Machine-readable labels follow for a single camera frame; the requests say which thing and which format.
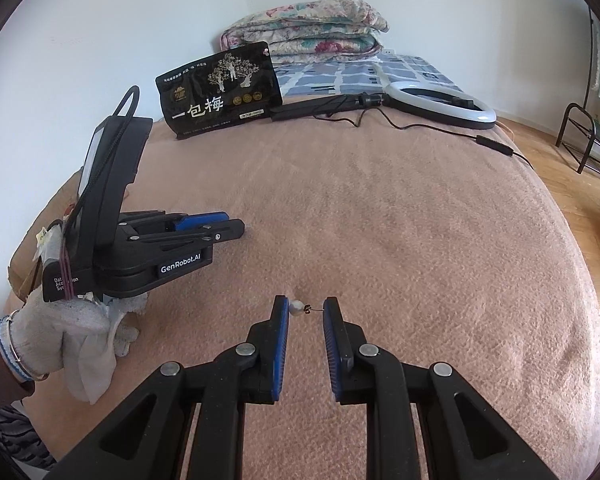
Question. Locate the silver bangle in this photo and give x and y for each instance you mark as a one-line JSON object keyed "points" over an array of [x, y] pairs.
{"points": [[39, 376]]}

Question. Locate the dark patterned cloth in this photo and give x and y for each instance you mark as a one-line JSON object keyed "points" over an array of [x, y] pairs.
{"points": [[15, 435]]}

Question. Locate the cardboard box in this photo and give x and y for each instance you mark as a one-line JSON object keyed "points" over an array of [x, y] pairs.
{"points": [[22, 270]]}

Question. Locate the black snack bag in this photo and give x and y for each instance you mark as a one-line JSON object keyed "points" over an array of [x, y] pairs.
{"points": [[220, 95]]}

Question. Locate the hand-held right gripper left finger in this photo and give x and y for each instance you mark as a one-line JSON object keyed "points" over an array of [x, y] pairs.
{"points": [[279, 350]]}

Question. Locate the folded floral quilt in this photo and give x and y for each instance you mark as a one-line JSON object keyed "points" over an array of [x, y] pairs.
{"points": [[320, 30]]}

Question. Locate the black folded tripod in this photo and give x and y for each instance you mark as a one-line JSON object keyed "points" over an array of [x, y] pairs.
{"points": [[310, 107]]}

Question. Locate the pearl earring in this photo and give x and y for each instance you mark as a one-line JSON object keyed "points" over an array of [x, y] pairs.
{"points": [[296, 306]]}

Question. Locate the person's left hand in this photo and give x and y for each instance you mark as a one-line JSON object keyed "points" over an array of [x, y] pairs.
{"points": [[80, 340]]}

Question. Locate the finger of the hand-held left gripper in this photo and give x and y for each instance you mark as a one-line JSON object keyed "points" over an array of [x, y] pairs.
{"points": [[202, 220], [225, 230]]}

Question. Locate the blue plaid bed sheet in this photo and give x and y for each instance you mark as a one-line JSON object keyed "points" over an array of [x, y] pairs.
{"points": [[330, 77]]}

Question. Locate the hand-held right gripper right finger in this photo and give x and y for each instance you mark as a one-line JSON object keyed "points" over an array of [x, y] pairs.
{"points": [[332, 350]]}

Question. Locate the black metal clothes rack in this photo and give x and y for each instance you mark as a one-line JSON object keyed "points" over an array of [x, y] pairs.
{"points": [[588, 60]]}

